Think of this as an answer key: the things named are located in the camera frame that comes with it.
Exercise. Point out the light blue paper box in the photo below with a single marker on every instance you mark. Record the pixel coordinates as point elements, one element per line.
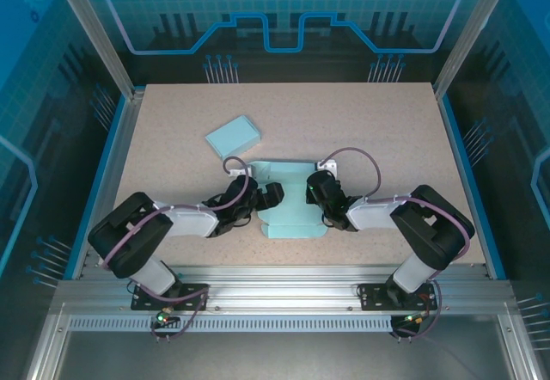
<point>296,216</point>
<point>234,139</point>

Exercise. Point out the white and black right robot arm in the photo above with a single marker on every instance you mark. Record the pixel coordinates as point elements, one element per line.
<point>374,214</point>

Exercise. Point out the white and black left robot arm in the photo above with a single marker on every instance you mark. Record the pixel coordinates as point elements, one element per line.
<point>189,221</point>

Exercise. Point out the blue table edge strip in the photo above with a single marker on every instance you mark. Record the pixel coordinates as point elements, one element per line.
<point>111,139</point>
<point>459,139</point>

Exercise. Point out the small LED connector board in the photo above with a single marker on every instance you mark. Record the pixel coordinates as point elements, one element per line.
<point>414,319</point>
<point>162,317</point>

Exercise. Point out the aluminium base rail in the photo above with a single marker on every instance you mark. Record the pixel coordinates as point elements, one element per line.
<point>279,287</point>

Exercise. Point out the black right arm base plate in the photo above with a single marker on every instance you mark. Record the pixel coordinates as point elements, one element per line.
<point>371,298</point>

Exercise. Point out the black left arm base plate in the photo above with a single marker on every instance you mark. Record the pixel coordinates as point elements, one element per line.
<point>142,300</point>

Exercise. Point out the aluminium frame post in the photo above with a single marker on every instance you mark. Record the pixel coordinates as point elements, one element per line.
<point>471,36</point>
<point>101,36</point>

